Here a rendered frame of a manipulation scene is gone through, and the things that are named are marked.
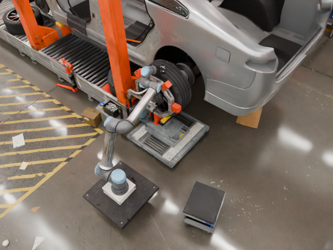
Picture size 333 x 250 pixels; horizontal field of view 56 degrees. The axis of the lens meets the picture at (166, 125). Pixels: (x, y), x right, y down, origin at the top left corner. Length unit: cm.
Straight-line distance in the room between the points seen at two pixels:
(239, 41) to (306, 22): 178
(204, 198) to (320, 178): 159
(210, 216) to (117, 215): 96
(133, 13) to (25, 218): 326
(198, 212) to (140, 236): 72
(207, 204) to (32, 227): 198
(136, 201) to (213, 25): 198
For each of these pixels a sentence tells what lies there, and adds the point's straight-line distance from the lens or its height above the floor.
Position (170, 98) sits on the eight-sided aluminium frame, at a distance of 343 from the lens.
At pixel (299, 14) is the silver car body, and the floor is 117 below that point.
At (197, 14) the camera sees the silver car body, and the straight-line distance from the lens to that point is 330.
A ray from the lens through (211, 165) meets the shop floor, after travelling 407.
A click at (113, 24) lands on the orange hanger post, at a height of 169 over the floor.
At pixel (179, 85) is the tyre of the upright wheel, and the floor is 106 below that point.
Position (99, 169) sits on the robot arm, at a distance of 332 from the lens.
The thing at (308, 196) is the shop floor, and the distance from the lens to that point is 413.
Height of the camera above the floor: 336
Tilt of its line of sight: 49 degrees down
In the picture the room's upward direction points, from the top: 2 degrees counter-clockwise
